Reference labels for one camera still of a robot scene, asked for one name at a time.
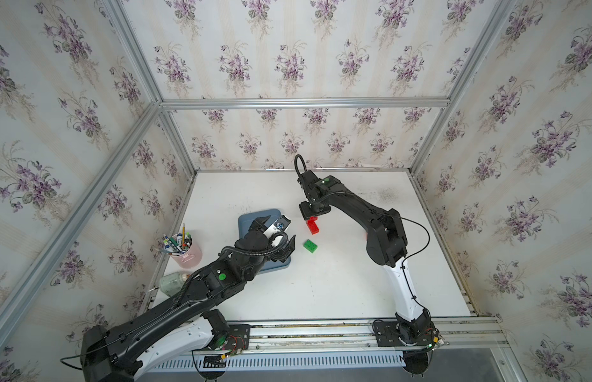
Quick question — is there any blue-grey plastic tray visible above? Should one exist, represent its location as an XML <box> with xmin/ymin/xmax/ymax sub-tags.
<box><xmin>237</xmin><ymin>209</ymin><xmax>292</xmax><ymax>275</ymax></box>

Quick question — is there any long red lego brick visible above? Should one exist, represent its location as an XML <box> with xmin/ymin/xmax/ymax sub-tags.
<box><xmin>306</xmin><ymin>216</ymin><xmax>320</xmax><ymax>235</ymax></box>

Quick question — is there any green lego brick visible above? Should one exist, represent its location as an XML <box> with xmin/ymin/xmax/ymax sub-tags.
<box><xmin>303</xmin><ymin>240</ymin><xmax>318</xmax><ymax>253</ymax></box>

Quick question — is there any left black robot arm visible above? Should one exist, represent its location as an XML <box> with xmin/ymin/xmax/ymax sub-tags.
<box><xmin>79</xmin><ymin>216</ymin><xmax>295</xmax><ymax>381</ymax></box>

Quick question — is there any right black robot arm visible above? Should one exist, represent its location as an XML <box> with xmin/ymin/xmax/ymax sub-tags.
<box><xmin>297</xmin><ymin>170</ymin><xmax>432</xmax><ymax>344</ymax></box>

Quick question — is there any pen cup with pens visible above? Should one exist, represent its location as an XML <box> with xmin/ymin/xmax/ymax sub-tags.
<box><xmin>162</xmin><ymin>223</ymin><xmax>203</xmax><ymax>269</ymax></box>

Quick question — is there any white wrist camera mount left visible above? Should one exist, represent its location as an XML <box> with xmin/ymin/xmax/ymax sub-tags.
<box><xmin>263</xmin><ymin>215</ymin><xmax>291</xmax><ymax>248</ymax></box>

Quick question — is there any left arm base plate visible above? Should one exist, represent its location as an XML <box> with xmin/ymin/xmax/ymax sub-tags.
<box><xmin>203</xmin><ymin>324</ymin><xmax>251</xmax><ymax>356</ymax></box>

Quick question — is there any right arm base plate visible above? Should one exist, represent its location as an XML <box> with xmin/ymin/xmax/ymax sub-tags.
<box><xmin>372</xmin><ymin>318</ymin><xmax>440</xmax><ymax>350</ymax></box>

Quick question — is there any white slotted cable duct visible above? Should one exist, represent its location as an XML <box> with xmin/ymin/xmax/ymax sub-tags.
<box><xmin>152</xmin><ymin>350</ymin><xmax>406</xmax><ymax>372</ymax></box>

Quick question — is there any aluminium rail frame front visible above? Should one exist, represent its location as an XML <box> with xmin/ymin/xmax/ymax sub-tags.
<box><xmin>169</xmin><ymin>317</ymin><xmax>526</xmax><ymax>381</ymax></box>

